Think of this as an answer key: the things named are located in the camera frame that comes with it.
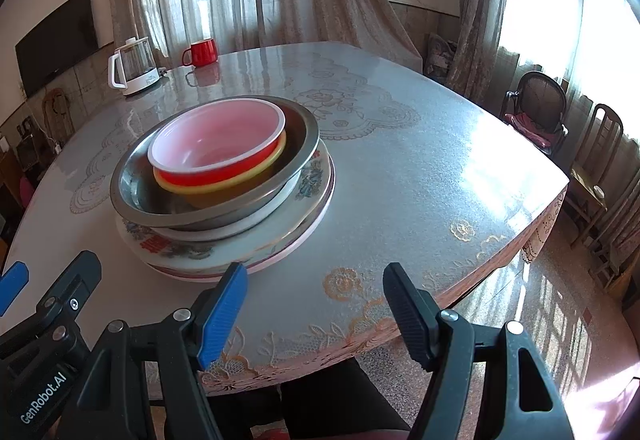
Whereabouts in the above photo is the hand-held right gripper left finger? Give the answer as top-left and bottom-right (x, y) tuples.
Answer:
(57, 261), (249, 440)

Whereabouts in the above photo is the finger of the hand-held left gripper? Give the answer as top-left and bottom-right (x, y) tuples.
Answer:
(37, 250), (103, 327)
(0, 261), (30, 316)

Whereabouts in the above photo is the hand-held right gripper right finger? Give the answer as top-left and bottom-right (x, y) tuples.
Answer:
(382, 262), (576, 440)

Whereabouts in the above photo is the pink-rimmed floral plate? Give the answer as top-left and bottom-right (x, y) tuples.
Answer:
(140, 165), (337, 277)

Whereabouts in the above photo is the small white floral plate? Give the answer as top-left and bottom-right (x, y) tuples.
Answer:
(152, 160), (304, 242)

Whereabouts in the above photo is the stainless steel bowl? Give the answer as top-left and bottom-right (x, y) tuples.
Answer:
(109, 95), (321, 229)

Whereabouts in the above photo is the yellow plastic bowl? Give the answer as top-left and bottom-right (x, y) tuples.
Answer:
(152, 130), (289, 211)

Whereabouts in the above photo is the white dragon-print plate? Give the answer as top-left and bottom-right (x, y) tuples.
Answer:
(115, 140), (335, 271)

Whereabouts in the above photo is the red plastic bowl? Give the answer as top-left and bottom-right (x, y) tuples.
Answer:
(147, 100), (287, 187)

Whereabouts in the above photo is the lace tablecloth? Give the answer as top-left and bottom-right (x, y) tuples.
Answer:
(0, 41), (571, 396)

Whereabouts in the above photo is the white glass kettle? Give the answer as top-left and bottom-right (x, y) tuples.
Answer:
(108, 36), (162, 97)

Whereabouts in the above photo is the red seat cushion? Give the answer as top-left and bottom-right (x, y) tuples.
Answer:
(504, 112), (566, 146)

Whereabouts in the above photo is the red mug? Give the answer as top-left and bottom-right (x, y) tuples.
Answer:
(181, 38), (219, 68)

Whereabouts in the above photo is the patterned cushion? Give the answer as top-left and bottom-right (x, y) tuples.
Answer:
(424, 32), (457, 82)

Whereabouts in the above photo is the wooden chair red cushion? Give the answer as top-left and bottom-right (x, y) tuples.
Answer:
(501, 71), (569, 157)

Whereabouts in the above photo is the black wall television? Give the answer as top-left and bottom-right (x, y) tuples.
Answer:
(15, 0), (98, 98)

